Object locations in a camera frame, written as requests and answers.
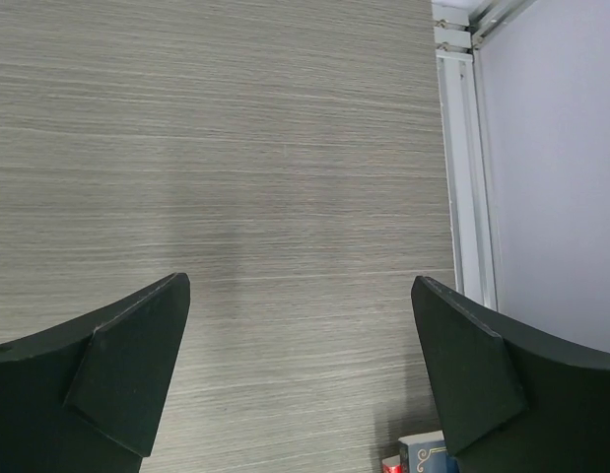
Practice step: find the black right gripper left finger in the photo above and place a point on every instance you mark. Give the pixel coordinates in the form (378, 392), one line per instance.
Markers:
(88, 395)

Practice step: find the blue patterned book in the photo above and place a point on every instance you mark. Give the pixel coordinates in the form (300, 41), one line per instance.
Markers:
(426, 453)

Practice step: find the aluminium frame rail right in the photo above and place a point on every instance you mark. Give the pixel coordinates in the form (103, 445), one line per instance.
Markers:
(461, 29)

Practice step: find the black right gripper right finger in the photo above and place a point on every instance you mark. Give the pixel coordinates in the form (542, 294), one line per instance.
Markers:
(511, 397)

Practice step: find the red book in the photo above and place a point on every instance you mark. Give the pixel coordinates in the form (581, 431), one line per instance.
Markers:
(391, 464)

